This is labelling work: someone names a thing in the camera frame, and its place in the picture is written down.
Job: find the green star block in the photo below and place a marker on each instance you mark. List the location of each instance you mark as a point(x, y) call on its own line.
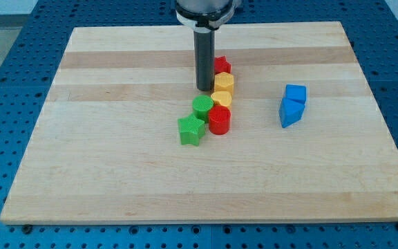
point(191, 129)

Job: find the red star block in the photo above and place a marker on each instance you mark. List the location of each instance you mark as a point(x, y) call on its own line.
point(221, 65)

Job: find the green cylinder block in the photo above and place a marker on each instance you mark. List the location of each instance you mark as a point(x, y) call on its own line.
point(201, 106)

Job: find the red cylinder block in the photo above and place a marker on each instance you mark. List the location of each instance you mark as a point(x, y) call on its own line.
point(219, 120)

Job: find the yellow heart block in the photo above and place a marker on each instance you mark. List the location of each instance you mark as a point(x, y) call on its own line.
point(222, 98)

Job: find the yellow hexagon block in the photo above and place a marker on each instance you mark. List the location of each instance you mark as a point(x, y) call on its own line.
point(224, 82)

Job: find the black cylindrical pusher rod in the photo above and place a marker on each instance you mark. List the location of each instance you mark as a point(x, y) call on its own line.
point(204, 60)

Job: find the blue triangle block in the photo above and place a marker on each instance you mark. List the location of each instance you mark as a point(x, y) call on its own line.
point(290, 112)

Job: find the wooden board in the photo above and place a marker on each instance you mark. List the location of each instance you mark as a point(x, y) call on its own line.
point(105, 148)

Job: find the blue cube block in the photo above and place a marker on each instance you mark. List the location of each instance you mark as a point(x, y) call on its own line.
point(297, 93)

